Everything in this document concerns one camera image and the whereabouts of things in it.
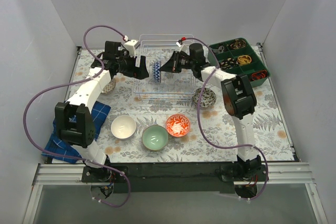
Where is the blue zigzag red-inside bowl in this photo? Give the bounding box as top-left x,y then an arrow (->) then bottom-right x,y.
152,61 -> 161,83

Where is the white wire dish rack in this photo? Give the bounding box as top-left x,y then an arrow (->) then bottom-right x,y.
133,34 -> 196,101

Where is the orange floral bowl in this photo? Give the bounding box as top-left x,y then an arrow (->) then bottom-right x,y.
165,114 -> 191,137

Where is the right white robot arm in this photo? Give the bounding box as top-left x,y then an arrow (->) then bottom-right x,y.
160,40 -> 261,181

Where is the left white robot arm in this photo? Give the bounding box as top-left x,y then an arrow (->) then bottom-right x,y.
55,40 -> 149,182

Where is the brown patterned small bowl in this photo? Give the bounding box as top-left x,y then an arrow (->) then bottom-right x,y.
101,78 -> 116,94

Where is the black white leaf bowl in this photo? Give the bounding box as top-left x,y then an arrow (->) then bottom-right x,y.
192,88 -> 216,109

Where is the green divided organizer tray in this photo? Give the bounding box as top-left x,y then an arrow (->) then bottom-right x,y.
208,38 -> 270,87

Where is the floral table mat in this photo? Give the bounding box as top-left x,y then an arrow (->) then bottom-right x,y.
70,45 -> 295,163

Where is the celadon green bowl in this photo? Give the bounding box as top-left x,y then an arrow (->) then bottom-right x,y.
142,125 -> 169,151

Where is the blue plaid cloth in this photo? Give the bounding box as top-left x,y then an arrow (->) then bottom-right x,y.
42,101 -> 111,164

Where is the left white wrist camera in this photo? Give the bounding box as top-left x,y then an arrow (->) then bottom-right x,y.
123,39 -> 140,58

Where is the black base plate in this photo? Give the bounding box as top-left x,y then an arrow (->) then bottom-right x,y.
81,162 -> 267,194

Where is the aluminium frame rail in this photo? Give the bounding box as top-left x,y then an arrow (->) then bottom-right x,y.
23,162 -> 328,223

